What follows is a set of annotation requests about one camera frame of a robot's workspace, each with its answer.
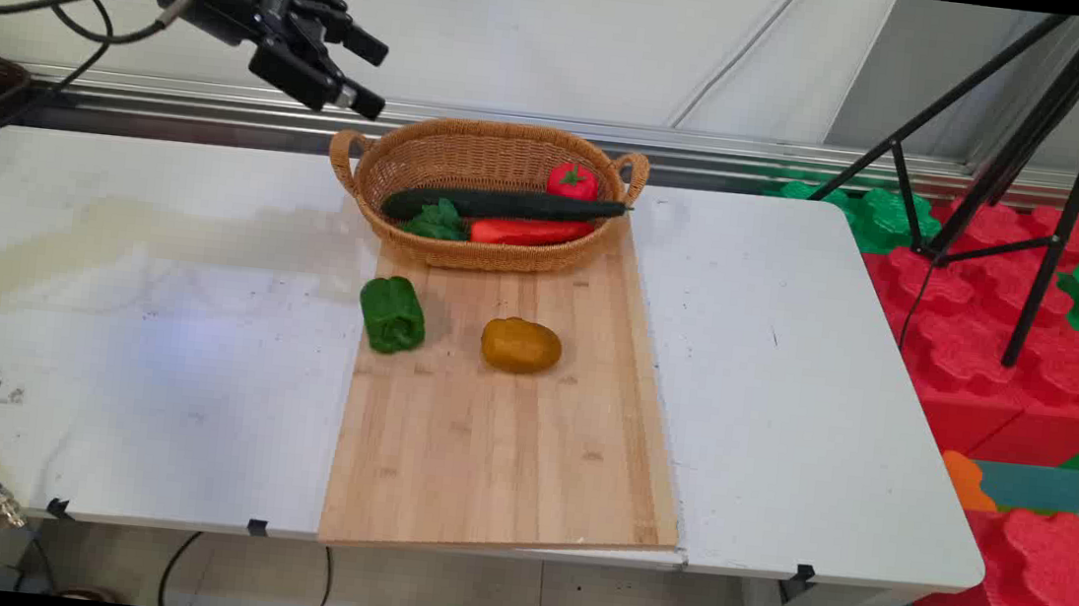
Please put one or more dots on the brown toy potato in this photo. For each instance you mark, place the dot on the brown toy potato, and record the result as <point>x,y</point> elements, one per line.
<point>521,346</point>

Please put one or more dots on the large red foam block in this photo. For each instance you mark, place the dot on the large red foam block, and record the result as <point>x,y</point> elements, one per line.
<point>983,326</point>

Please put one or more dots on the green toy leafy vegetable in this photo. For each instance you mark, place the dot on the green toy leafy vegetable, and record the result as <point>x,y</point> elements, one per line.
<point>435,222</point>

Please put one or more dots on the bamboo cutting board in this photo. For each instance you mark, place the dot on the bamboo cutting board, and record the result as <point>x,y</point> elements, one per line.
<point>499,418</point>

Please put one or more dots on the red toy chili pepper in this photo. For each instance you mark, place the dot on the red toy chili pepper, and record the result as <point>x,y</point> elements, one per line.
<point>527,232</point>

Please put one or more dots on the black camera tripod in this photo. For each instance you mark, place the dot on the black camera tripod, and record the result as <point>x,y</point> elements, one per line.
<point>1040,143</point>

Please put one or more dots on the green toy bell pepper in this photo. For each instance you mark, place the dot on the green toy bell pepper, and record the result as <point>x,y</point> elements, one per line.
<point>392,314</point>

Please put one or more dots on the metal wall rail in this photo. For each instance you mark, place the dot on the metal wall rail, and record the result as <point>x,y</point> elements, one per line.
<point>713,147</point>

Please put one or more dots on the dark green toy cucumber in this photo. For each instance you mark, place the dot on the dark green toy cucumber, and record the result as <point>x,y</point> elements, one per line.
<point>499,205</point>

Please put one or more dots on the red toy tomato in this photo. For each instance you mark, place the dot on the red toy tomato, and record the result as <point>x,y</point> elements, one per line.
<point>572,181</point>

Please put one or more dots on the woven wicker basket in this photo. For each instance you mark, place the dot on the woven wicker basket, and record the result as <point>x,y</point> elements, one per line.
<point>475,153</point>

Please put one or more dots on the black table clip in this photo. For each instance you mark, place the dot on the black table clip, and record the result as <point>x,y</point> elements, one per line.
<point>257,527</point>
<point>60,508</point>
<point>804,573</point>

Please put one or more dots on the orange foam piece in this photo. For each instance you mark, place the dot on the orange foam piece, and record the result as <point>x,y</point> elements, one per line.
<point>966,483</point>

